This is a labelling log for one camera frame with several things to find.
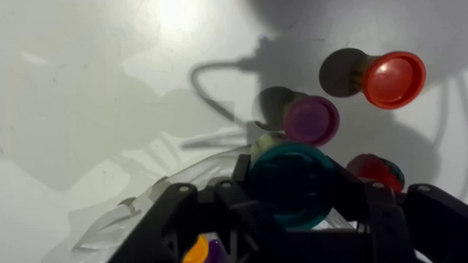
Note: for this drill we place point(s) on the orange-lid playdough tub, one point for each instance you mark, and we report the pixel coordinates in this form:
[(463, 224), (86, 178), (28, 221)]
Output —
[(389, 81)]

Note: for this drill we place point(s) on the magenta-lid playdough tub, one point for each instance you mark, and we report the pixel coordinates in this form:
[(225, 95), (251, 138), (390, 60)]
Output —
[(310, 119)]

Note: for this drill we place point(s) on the purple playdough tub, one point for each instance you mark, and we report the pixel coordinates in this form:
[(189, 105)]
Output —
[(216, 253)]

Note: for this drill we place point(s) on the yellow playdough tub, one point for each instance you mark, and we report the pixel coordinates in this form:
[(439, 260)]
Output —
[(199, 252)]

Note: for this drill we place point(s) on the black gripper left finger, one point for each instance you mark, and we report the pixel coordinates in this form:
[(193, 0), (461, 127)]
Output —
[(183, 212)]

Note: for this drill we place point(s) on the white plastic bag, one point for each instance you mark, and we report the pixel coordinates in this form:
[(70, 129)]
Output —
[(107, 233)]

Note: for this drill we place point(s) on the teal-lid playdough tub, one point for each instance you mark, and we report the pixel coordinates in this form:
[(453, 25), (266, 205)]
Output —
[(292, 180)]

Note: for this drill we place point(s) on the red toy strawberry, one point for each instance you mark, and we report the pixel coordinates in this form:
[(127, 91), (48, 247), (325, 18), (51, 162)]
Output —
[(379, 170)]

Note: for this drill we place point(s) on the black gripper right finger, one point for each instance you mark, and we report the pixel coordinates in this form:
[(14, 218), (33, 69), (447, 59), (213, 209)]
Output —
[(420, 222)]

